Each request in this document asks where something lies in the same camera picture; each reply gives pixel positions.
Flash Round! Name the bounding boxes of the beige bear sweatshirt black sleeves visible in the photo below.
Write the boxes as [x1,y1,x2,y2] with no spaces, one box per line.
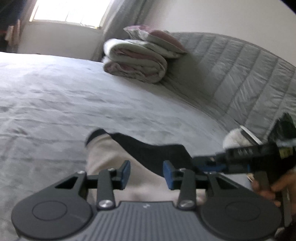
[85,129,199,203]

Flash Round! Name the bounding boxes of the person's right hand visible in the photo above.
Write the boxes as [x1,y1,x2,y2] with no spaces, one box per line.
[251,170,296,215]

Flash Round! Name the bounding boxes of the grey quilted headboard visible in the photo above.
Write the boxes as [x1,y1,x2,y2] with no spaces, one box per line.
[162,32,295,140]

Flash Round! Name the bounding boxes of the white bed sheet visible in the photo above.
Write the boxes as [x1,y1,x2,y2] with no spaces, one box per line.
[1,52,227,240]

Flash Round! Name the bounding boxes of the folded white pink blanket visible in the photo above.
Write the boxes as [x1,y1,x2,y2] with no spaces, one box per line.
[102,39,167,84]

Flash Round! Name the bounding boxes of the pink white pillow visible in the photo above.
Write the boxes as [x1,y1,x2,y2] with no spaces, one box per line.
[123,25,186,59]

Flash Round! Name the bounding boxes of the grey curtain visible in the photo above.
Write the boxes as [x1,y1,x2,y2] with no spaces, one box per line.
[91,0,154,62]

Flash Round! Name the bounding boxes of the bright window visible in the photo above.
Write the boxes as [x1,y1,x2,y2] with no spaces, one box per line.
[30,0,113,29]

